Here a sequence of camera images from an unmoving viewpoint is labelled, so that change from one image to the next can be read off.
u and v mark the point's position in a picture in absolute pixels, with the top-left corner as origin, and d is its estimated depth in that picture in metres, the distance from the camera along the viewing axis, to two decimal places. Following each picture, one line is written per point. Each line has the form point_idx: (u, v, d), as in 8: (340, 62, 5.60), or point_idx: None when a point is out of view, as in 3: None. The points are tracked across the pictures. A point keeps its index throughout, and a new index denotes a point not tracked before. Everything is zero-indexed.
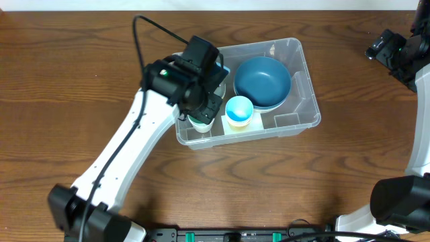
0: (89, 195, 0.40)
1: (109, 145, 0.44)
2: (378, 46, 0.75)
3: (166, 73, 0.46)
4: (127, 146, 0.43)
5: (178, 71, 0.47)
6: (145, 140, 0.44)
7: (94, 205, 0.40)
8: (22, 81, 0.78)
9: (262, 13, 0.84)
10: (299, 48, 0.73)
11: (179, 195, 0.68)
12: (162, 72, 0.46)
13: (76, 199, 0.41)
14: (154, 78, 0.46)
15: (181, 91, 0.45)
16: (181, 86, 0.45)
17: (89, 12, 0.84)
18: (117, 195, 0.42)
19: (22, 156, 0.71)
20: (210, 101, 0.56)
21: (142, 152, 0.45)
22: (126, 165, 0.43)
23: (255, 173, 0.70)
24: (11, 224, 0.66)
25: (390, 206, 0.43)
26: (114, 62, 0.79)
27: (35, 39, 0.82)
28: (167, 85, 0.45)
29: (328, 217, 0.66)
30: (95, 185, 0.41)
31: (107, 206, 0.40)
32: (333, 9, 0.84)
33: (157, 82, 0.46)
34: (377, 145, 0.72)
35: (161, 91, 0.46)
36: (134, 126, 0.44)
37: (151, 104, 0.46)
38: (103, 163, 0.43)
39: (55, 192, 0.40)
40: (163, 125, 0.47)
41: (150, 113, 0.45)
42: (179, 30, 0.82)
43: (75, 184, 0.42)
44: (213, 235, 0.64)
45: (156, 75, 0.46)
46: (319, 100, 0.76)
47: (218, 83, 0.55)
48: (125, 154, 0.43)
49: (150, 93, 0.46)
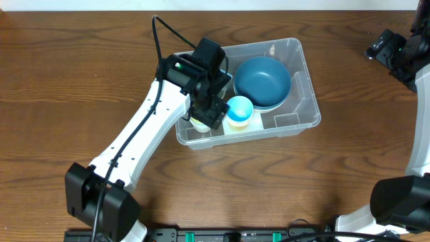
0: (107, 173, 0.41)
1: (125, 130, 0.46)
2: (378, 46, 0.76)
3: (180, 66, 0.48)
4: (143, 130, 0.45)
5: (191, 64, 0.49)
6: (159, 124, 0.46)
7: (111, 183, 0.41)
8: (23, 81, 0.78)
9: (261, 13, 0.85)
10: (299, 48, 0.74)
11: (180, 195, 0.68)
12: (177, 65, 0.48)
13: (93, 177, 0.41)
14: (169, 70, 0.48)
15: (195, 81, 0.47)
16: (194, 78, 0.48)
17: (90, 13, 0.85)
18: (132, 175, 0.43)
19: (23, 156, 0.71)
20: (213, 103, 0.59)
21: (155, 138, 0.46)
22: (142, 147, 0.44)
23: (255, 172, 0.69)
24: (11, 224, 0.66)
25: (390, 206, 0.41)
26: (115, 62, 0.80)
27: (36, 39, 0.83)
28: (181, 77, 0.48)
29: (328, 217, 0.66)
30: (112, 165, 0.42)
31: (123, 184, 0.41)
32: (332, 9, 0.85)
33: (172, 74, 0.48)
34: (378, 145, 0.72)
35: (175, 83, 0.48)
36: (150, 112, 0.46)
37: (166, 92, 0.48)
38: (119, 145, 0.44)
39: (72, 171, 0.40)
40: (177, 113, 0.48)
41: (164, 100, 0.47)
42: (179, 30, 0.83)
43: (93, 163, 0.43)
44: (213, 235, 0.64)
45: (170, 68, 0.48)
46: (319, 99, 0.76)
47: (220, 86, 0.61)
48: (141, 139, 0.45)
49: (164, 83, 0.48)
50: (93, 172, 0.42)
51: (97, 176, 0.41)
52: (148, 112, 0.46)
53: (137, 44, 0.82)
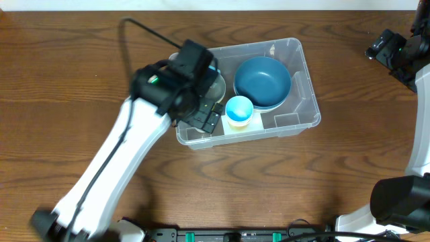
0: (72, 222, 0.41)
1: (93, 163, 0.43)
2: (378, 46, 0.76)
3: (155, 81, 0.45)
4: (112, 165, 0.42)
5: (168, 78, 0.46)
6: (130, 156, 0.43)
7: (76, 231, 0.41)
8: (23, 81, 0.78)
9: (262, 13, 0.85)
10: (299, 48, 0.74)
11: (180, 195, 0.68)
12: (152, 80, 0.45)
13: (58, 224, 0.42)
14: (144, 87, 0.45)
15: (172, 98, 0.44)
16: (172, 93, 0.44)
17: (90, 12, 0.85)
18: (101, 216, 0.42)
19: (22, 156, 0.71)
20: (202, 104, 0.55)
21: (127, 170, 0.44)
22: (111, 183, 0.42)
23: (255, 172, 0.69)
24: (11, 224, 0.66)
25: (390, 206, 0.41)
26: (114, 62, 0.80)
27: (36, 39, 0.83)
28: (158, 93, 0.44)
29: (328, 217, 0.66)
30: (77, 211, 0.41)
31: (88, 234, 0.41)
32: (332, 9, 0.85)
33: (147, 91, 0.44)
34: (378, 144, 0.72)
35: (150, 99, 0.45)
36: (120, 141, 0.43)
37: (138, 116, 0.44)
38: (85, 185, 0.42)
39: (37, 217, 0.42)
40: (151, 138, 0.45)
41: (136, 126, 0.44)
42: (179, 30, 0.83)
43: (56, 208, 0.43)
44: (213, 235, 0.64)
45: (146, 83, 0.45)
46: (319, 99, 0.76)
47: (205, 91, 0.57)
48: (111, 173, 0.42)
49: (137, 103, 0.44)
50: (56, 218, 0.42)
51: (61, 222, 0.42)
52: (118, 141, 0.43)
53: (137, 44, 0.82)
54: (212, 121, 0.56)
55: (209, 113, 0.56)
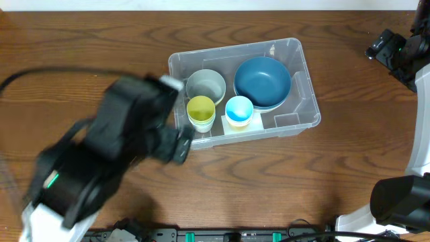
0: None
1: None
2: (378, 46, 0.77)
3: (52, 183, 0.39)
4: None
5: (60, 191, 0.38)
6: None
7: None
8: (23, 82, 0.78)
9: (261, 13, 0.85)
10: (299, 48, 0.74)
11: (180, 196, 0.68)
12: (50, 181, 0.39)
13: None
14: (46, 184, 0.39)
15: (75, 199, 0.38)
16: (76, 197, 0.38)
17: (89, 12, 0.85)
18: None
19: (22, 156, 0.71)
20: (144, 138, 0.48)
21: None
22: None
23: (255, 172, 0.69)
24: (11, 224, 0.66)
25: (391, 206, 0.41)
26: (114, 62, 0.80)
27: (35, 39, 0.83)
28: (66, 192, 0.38)
29: (328, 217, 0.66)
30: None
31: None
32: (332, 9, 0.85)
33: (49, 195, 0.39)
34: (377, 145, 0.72)
35: (54, 205, 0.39)
36: None
37: (37, 224, 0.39)
38: None
39: None
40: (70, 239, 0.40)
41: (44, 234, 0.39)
42: (179, 30, 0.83)
43: None
44: (213, 235, 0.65)
45: (44, 183, 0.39)
46: (319, 100, 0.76)
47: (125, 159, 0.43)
48: None
49: (39, 208, 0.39)
50: None
51: None
52: None
53: (137, 44, 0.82)
54: (168, 150, 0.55)
55: (170, 144, 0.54)
